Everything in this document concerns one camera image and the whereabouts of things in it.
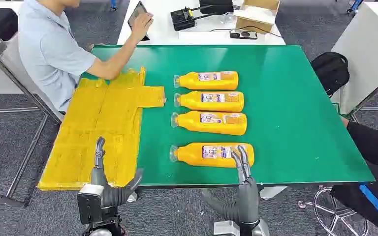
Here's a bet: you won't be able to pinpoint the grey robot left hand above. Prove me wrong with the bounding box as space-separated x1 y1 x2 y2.
90 137 144 209

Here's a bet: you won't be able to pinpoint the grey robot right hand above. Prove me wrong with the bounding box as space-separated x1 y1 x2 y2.
201 146 261 227

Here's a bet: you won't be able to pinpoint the orange drink bottle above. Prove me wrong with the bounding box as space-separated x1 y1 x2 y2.
173 70 240 91
170 111 248 137
169 142 255 169
173 90 245 114

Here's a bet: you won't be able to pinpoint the yellow sheet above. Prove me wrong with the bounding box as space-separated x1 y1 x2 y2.
37 66 166 192

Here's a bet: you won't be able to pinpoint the chrome chair base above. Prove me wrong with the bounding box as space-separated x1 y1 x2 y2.
297 185 370 236

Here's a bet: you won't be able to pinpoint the green table mat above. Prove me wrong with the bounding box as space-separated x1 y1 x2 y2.
80 44 376 187

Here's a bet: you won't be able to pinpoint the person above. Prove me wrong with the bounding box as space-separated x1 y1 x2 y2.
330 97 378 236
17 0 155 115

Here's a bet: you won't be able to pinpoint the black backpack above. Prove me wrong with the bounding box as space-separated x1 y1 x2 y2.
310 51 351 98

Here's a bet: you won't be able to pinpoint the black flat device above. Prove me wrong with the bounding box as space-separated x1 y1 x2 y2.
229 29 259 40

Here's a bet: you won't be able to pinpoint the white table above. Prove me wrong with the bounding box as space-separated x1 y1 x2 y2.
117 0 286 46

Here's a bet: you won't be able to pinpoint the black tablet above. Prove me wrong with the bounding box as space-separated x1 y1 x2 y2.
127 0 151 42

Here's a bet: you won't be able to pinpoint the open cardboard box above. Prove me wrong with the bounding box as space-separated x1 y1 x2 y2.
233 0 281 34

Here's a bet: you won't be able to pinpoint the clear plastic cup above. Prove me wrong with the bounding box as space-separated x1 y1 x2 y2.
220 12 238 25

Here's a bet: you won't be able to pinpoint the black remote controller with antennas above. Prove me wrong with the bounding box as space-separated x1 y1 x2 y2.
170 4 217 32

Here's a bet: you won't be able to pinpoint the pale side table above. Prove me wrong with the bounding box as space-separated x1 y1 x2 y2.
330 1 378 117

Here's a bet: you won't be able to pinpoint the black box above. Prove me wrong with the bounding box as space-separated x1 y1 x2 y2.
199 0 235 16

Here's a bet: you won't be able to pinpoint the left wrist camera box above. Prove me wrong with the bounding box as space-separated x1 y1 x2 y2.
76 183 106 226

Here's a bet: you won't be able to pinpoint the black cable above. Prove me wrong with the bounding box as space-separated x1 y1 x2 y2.
209 25 283 38

